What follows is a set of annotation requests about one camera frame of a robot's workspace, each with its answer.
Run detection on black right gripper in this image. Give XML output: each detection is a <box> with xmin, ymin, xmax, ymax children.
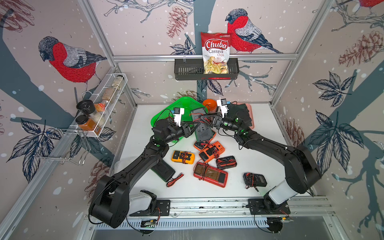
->
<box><xmin>201</xmin><ymin>112</ymin><xmax>242</xmax><ymax>135</ymax></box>

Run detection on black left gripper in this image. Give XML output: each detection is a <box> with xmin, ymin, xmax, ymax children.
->
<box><xmin>163</xmin><ymin>120</ymin><xmax>199</xmax><ymax>145</ymax></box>

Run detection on black multimeter face down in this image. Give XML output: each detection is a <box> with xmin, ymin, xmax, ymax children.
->
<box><xmin>190</xmin><ymin>108</ymin><xmax>214</xmax><ymax>143</ymax></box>

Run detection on green plastic basket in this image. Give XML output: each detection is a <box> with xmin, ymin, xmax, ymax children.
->
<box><xmin>151</xmin><ymin>97</ymin><xmax>204</xmax><ymax>127</ymax></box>

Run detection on yellow multimeter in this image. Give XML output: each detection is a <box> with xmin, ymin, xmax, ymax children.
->
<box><xmin>171</xmin><ymin>151</ymin><xmax>195</xmax><ymax>165</ymax></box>

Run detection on small black multimeter front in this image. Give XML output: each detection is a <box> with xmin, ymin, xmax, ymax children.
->
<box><xmin>243</xmin><ymin>173</ymin><xmax>267</xmax><ymax>190</ymax></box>

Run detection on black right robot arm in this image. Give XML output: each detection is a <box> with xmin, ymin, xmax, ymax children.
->
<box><xmin>208</xmin><ymin>114</ymin><xmax>323</xmax><ymax>212</ymax></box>

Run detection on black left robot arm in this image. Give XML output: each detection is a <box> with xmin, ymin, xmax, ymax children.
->
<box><xmin>88</xmin><ymin>119</ymin><xmax>200</xmax><ymax>229</ymax></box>

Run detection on orange multimeter face up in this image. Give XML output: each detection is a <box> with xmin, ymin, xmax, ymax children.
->
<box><xmin>194</xmin><ymin>139</ymin><xmax>213</xmax><ymax>151</ymax></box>

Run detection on orange multimeter face down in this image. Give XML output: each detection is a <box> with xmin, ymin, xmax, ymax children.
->
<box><xmin>199</xmin><ymin>141</ymin><xmax>225</xmax><ymax>163</ymax></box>

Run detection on small black multimeter with leads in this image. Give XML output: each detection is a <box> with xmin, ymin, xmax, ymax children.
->
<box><xmin>216</xmin><ymin>156</ymin><xmax>237</xmax><ymax>170</ymax></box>

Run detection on black green multimeter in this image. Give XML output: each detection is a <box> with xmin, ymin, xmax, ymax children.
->
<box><xmin>151</xmin><ymin>160</ymin><xmax>176</xmax><ymax>182</ymax></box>

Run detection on large red multimeter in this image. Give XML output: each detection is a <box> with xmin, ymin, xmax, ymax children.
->
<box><xmin>194</xmin><ymin>162</ymin><xmax>228</xmax><ymax>188</ymax></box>

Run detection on orange plastic bowl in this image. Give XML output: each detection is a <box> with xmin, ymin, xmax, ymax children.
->
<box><xmin>203</xmin><ymin>99</ymin><xmax>218</xmax><ymax>114</ymax></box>

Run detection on dark green cloth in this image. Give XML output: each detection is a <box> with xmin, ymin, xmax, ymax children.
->
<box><xmin>227</xmin><ymin>104</ymin><xmax>252</xmax><ymax>127</ymax></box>

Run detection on pink plastic tray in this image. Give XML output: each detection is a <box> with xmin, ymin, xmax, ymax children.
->
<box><xmin>237</xmin><ymin>104</ymin><xmax>255</xmax><ymax>130</ymax></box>

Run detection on red black test leads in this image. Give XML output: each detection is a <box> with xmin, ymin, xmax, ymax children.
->
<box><xmin>166</xmin><ymin>173</ymin><xmax>184</xmax><ymax>188</ymax></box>

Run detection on red cassava chips bag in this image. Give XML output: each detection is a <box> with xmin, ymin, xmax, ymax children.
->
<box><xmin>201</xmin><ymin>33</ymin><xmax>232</xmax><ymax>74</ymax></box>

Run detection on orange spice jar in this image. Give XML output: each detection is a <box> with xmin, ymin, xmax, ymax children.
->
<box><xmin>75</xmin><ymin>115</ymin><xmax>97</xmax><ymax>131</ymax></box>

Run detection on black lid jar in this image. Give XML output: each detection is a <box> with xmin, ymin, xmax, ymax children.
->
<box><xmin>76</xmin><ymin>100</ymin><xmax>96</xmax><ymax>115</ymax></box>

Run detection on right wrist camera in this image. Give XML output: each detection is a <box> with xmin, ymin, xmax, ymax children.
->
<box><xmin>217</xmin><ymin>99</ymin><xmax>228</xmax><ymax>118</ymax></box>

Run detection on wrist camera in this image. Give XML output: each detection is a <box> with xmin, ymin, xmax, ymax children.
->
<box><xmin>217</xmin><ymin>99</ymin><xmax>228</xmax><ymax>118</ymax></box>
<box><xmin>173</xmin><ymin>108</ymin><xmax>185</xmax><ymax>127</ymax></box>

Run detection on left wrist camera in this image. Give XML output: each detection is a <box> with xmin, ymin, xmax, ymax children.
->
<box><xmin>173</xmin><ymin>108</ymin><xmax>185</xmax><ymax>127</ymax></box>

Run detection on black wall basket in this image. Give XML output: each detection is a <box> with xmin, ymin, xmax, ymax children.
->
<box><xmin>174</xmin><ymin>59</ymin><xmax>240</xmax><ymax>81</ymax></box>

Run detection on aluminium front rail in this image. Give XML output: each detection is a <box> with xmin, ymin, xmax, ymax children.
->
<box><xmin>83</xmin><ymin>196</ymin><xmax>334</xmax><ymax>220</ymax></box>

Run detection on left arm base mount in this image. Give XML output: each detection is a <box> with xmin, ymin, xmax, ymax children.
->
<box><xmin>128</xmin><ymin>190</ymin><xmax>171</xmax><ymax>217</ymax></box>

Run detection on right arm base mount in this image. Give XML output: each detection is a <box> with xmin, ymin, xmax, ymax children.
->
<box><xmin>246</xmin><ymin>198</ymin><xmax>291</xmax><ymax>215</ymax></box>

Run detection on white wire wall shelf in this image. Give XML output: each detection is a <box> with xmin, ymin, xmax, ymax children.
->
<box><xmin>35</xmin><ymin>73</ymin><xmax>128</xmax><ymax>166</ymax></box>

